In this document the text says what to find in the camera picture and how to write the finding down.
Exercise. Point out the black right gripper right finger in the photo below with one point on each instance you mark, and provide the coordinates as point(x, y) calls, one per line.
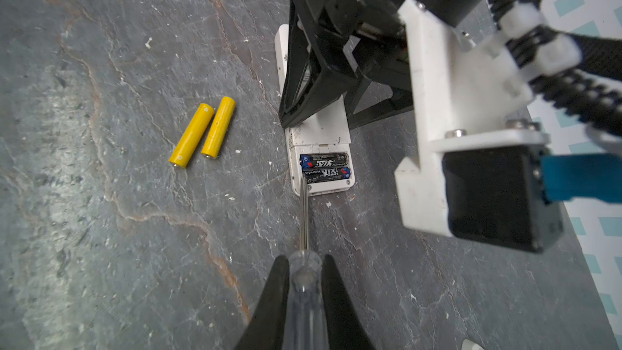
point(344, 329)

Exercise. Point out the yellow battery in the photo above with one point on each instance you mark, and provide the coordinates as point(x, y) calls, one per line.
point(194, 132)
point(219, 128)

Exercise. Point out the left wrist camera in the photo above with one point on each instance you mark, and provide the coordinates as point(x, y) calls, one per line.
point(476, 174)

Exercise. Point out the thin metal pry tool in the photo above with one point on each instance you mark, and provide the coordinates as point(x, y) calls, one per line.
point(305, 326)

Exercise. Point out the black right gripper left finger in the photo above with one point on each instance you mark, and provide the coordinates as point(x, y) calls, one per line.
point(266, 328)

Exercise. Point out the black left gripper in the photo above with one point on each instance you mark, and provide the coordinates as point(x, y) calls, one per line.
point(339, 47)

